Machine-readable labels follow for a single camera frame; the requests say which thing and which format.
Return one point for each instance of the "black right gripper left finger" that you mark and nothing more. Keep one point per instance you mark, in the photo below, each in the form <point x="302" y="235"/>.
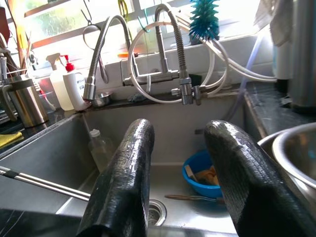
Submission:
<point x="121" y="187"/>

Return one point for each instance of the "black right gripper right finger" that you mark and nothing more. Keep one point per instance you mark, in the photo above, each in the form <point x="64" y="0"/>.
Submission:
<point x="251" y="192"/>

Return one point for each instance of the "large steel plate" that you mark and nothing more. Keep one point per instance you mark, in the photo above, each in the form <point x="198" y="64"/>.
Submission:
<point x="265" y="143"/>

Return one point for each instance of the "clear plastic bottle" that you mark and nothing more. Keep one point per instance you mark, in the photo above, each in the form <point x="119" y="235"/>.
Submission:
<point x="101" y="153"/>

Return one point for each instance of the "sink drain strainer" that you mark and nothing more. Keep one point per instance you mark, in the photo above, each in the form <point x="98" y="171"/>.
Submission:
<point x="156" y="212"/>

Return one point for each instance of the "orange cloth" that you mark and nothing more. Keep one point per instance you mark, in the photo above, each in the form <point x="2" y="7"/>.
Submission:
<point x="209" y="175"/>

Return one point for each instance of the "blue plastic bowl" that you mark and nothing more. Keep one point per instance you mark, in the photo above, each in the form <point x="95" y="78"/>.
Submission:
<point x="197" y="190"/>

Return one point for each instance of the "steel mixing bowl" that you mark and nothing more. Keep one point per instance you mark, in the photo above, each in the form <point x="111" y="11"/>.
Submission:
<point x="298" y="153"/>

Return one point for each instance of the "beige wooden block piece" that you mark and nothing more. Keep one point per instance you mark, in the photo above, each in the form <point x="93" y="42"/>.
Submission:
<point x="190" y="172"/>

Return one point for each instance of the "stainless steel sink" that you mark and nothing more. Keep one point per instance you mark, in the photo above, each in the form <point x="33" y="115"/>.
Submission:
<point x="61" y="153"/>

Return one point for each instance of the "small steel bowl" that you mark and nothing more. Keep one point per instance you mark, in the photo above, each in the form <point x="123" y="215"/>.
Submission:
<point x="102" y="100"/>

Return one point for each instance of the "grey scrub pad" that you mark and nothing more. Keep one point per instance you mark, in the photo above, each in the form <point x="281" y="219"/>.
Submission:
<point x="135" y="98"/>

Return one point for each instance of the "white bottle red cap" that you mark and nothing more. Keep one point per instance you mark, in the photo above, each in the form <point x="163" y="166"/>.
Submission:
<point x="72" y="91"/>

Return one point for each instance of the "clear plastic tube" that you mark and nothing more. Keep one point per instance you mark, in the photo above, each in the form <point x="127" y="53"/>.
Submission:
<point x="243" y="85"/>

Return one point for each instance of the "yellow cloth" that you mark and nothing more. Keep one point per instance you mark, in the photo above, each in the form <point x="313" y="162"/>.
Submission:
<point x="10" y="139"/>

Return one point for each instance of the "orange item on sill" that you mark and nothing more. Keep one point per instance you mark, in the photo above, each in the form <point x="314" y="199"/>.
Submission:
<point x="126" y="55"/>

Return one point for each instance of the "white detergent bottle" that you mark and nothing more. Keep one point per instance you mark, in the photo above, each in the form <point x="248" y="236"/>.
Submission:
<point x="281" y="61"/>

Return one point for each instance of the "silver spring neck faucet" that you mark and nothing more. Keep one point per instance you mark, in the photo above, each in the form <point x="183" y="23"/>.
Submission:
<point x="184" y="66"/>

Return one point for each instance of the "wooden chopsticks bundle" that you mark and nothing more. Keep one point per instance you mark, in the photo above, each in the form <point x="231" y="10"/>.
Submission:
<point x="19" y="49"/>

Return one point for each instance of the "white towel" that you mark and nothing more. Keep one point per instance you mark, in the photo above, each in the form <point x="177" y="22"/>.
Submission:
<point x="279" y="22"/>

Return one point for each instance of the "teal bottle brush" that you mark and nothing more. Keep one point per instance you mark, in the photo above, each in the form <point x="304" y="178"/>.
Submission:
<point x="203" y="19"/>

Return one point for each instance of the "dark red board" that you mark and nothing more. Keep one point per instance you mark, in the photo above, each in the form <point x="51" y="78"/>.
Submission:
<point x="3" y="24"/>

